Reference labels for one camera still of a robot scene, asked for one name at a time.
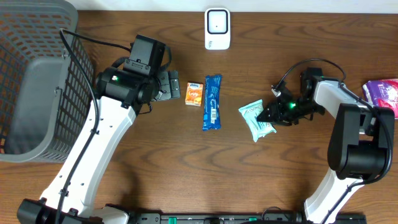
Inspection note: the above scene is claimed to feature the orange snack packet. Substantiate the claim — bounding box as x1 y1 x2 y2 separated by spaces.
185 82 203 106

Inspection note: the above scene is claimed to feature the mint green wipes pack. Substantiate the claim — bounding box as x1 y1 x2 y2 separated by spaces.
238 100 277 142

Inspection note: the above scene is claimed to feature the blue Oreo cookie pack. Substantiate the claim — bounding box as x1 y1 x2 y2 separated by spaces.
202 75 222 131

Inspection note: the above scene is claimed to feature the purple sanitary pad pack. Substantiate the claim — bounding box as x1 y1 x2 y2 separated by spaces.
362 78 398 119

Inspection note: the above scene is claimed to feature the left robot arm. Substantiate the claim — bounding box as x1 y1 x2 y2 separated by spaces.
17 67 180 223

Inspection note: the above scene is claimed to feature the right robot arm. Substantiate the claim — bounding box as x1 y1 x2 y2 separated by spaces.
257 67 394 223

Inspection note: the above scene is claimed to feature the white barcode scanner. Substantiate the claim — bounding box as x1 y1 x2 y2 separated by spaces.
205 7 231 50

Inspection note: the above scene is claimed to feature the grey plastic mesh basket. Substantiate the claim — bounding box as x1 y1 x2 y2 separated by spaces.
1 1 94 163

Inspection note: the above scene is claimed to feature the right black cable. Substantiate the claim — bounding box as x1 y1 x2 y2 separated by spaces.
271 58 394 224

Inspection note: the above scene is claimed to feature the black cable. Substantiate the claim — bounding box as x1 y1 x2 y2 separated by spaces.
271 58 394 224
55 27 132 224

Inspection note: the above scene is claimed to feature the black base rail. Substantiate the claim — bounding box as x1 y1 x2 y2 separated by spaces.
127 212 368 224

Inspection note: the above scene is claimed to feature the left black cable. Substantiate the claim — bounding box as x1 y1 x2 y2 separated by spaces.
55 27 132 224

